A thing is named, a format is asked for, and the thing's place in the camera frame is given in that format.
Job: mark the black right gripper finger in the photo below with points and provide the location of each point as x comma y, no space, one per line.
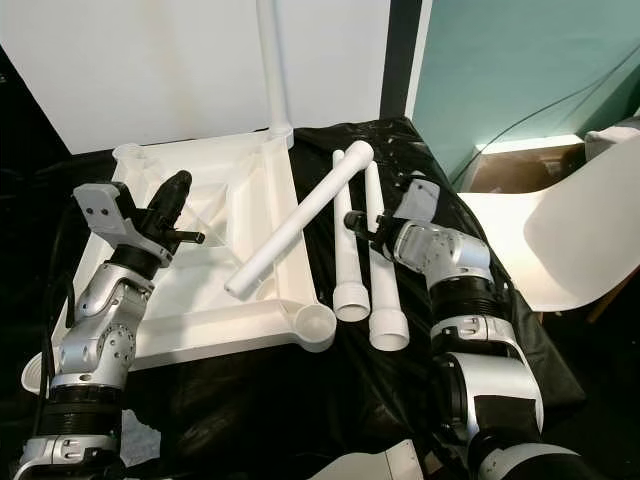
362,222

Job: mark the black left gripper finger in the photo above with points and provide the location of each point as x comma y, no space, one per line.
172,205

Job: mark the white plastic table leg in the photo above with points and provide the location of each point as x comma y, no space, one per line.
385,300
300,222
348,270
272,70

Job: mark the white plastic table top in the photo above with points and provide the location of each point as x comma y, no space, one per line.
220,310

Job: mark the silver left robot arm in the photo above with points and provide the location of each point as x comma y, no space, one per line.
100,340

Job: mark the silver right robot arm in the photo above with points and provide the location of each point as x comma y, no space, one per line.
460,260

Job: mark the white plastic chair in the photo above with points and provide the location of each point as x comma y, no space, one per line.
580,230

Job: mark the grey cushion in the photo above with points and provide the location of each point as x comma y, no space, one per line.
610,143

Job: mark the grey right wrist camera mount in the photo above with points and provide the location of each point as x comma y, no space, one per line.
425,200

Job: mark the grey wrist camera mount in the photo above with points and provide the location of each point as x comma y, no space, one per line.
103,212
425,200

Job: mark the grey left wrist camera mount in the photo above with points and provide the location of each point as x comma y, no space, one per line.
103,212

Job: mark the white wall panel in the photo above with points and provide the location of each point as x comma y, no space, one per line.
120,70

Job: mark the black vertical wall post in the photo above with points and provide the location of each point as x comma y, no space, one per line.
400,60

